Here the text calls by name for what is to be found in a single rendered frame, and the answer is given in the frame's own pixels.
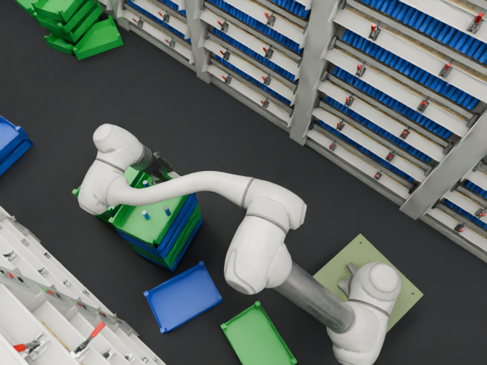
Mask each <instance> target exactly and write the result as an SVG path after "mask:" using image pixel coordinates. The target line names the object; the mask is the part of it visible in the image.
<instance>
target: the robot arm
mask: <svg viewBox="0 0 487 365"><path fill-rule="evenodd" d="M93 141H94V143H95V146H96V147H97V149H98V154H97V157H96V160H95V162H94V163H93V164H92V166H91V167H90V169H89V170H88V172H87V174H86V176H85V178H84V180H83V183H82V185H81V187H80V191H79V195H78V202H79V205H80V207H81V208H82V209H84V210H85V211H87V212H88V213H90V214H93V215H97V214H102V213H104V212H105V211H106V210H107V209H108V208H109V207H110V206H117V205H119V204H125V205H129V206H145V205H149V204H155V203H158V202H161V201H166V200H169V199H171V198H177V197H179V196H184V195H187V194H190V193H195V192H200V191H211V192H214V193H217V194H219V195H221V196H223V197H224V198H226V199H228V200H229V201H231V202H233V203H234V204H236V205H237V206H239V207H241V208H242V209H245V210H247V212H246V216H245V217H244V219H243V221H242V223H241V224H240V225H239V227H238V229H237V230H236V233H235V235H234V237H233V239H232V241H231V244H230V247H229V249H228V252H227V255H226V258H225V266H224V276H225V280H226V282H227V283H228V284H229V285H230V286H231V287H232V288H234V289H236V290H237V291H239V292H241V293H244V294H247V295H251V294H256V293H258V292H260V291H261V290H263V289H264V288H273V289H275V290H276V291H278V292H279V293H280V294H281V295H283V296H285V297H286V298H287V299H288V300H290V301H291V302H293V303H294V304H296V305H297V306H298V307H300V308H302V309H303V310H305V311H306V312H307V313H308V314H310V315H312V316H313V317H314V318H316V319H317V320H318V321H320V322H322V323H323V324H324V325H325V326H326V330H327V333H328V335H329V337H330V338H331V340H332V343H333V353H334V356H335V357H336V359H337V361H338V362H339V363H340V364H343V365H373V364H374V362H375V361H376V359H377V357H378V356H379V353H380V350H381V348H382V345H383V341H384V339H385V336H386V330H387V327H388V320H389V317H390V315H391V312H392V310H393V307H394V304H395V302H396V300H397V297H398V296H399V294H400V292H401V278H400V275H399V273H398V272H397V271H396V269H395V268H393V267H392V266H390V265H388V264H385V263H383V262H381V261H372V262H369V263H367V264H365V265H364V266H362V267H361V268H360V269H358V268H356V267H355V266H354V265H353V264H352V263H351V262H350V263H348V264H347V265H346V267H347V269H348V270H349V273H350V275H351V276H350V277H348V278H347V279H345V280H341V281H339V282H338V284H337V286H338V288H339V289H340V290H342V291H343V293H344V294H345V296H346V297H347V298H348V301H346V302H343V301H342V300H341V299H340V298H338V297H337V296H336V295H334V294H333V293H332V292H330V291H329V289H327V288H326V287H325V286H323V285H322V284H321V283H319V282H318V281H317V280H316V279H315V278H314V277H312V276H311V275H310V274H308V273H307V272H306V271H304V270H303V269H302V268H301V267H300V266H299V265H298V264H296V263H295V262H294V261H292V260H291V255H290V253H289V252H288V249H287V248H286V244H285V243H284V240H285V237H286V235H287V233H288V231H289V229H293V230H295V229H297V228H298V227H300V225H302V224H303V223H304V218H305V214H306V210H307V205H306V204H305V203H304V202H303V201H302V200H301V199H300V197H298V196H297V195H295V194H294V193H292V192H291V191H289V190H287V189H285V188H283V187H281V186H279V185H276V184H274V183H272V182H268V181H265V180H259V179H256V178H253V177H244V176H240V175H232V174H228V173H224V172H215V171H204V172H195V173H192V174H189V175H185V176H182V177H181V176H180V175H178V174H177V172H175V168H172V164H171V163H169V162H168V160H166V159H165V158H164V157H163V156H161V154H160V153H159V152H156V153H152V152H151V150H150V149H149V148H147V147H145V146H144V145H143V144H142V143H140V142H139V141H138V139H137V138H136V137H135V136H134V135H132V134H131V133H129V132H128V131H127V130H125V129H123V128H121V127H118V126H116V125H111V124H104V125H101V126H100V127H99V128H97V130H96V131H95V133H94V134H93ZM129 166H130V167H132V168H133V169H135V170H138V171H140V170H141V171H142V172H144V173H146V174H149V175H150V177H152V180H153V181H152V182H151V184H152V185H153V186H151V187H148V188H142V189H136V188H132V187H130V186H129V184H128V180H127V179H126V178H125V177H123V175H124V174H125V171H126V170H127V168H128V167H129ZM163 171H164V172H167V175H169V176H170V177H171V178H173V180H170V179H169V178H168V177H166V176H165V175H164V172H163ZM156 177H157V178H158V179H157V178H156Z"/></svg>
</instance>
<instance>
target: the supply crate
mask: <svg viewBox="0 0 487 365"><path fill-rule="evenodd" d="M163 172H164V171H163ZM164 175H165V176H166V177H168V178H169V179H170V180H173V178H171V177H170V176H169V175H167V172H164ZM144 180H146V181H147V182H148V184H149V186H150V187H151V186H153V185H152V184H151V182H152V181H153V180H152V177H150V175H149V174H146V173H143V175H142V176H141V178H140V180H139V181H138V182H137V184H136V186H135V187H134V188H136V189H142V188H145V186H144V184H143V181H144ZM189 195H190V194H187V195H184V196H179V197H177V198H171V199H169V200H166V201H161V202H158V203H155V204H149V205H145V206H129V205H125V204H123V205H122V206H121V207H120V209H119V210H118V212H117V213H116V214H115V216H114V218H112V217H110V219H109V221H108V222H109V223H110V224H111V225H112V226H113V228H115V229H117V230H119V231H120V232H123V233H125V234H126V235H129V236H131V237H132V238H135V239H136V240H139V241H141V242H142V243H145V244H147V245H148V246H151V247H152V248H155V249H157V247H158V245H159V244H160V242H161V241H162V239H163V237H164V236H165V234H166V232H167V231H168V229H169V228H170V225H171V224H172V222H173V221H174V219H175V218H176V216H177V215H178V212H179V211H180V209H181V208H182V206H183V204H184V203H185V202H186V199H187V198H188V196H189ZM165 206H167V207H168V208H169V210H170V213H171V215H170V216H167V215H166V213H165V211H164V207H165ZM144 210H145V211H146V212H147V214H148V215H149V217H150V219H149V220H146V219H145V217H144V216H143V214H142V211H144Z"/></svg>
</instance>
